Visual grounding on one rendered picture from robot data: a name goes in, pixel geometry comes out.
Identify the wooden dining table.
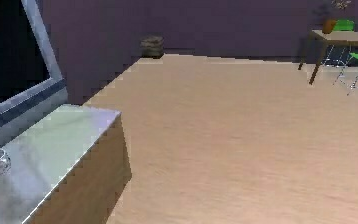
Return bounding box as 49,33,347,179
297,29,358,86

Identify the wooden cabinet with pale top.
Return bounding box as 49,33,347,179
0,103,133,224

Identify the house plant in orange pot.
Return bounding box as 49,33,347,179
312,0,353,35

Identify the dark window with grey frame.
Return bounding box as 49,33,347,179
0,0,69,151

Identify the brown woven basket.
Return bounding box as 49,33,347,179
140,34,165,60

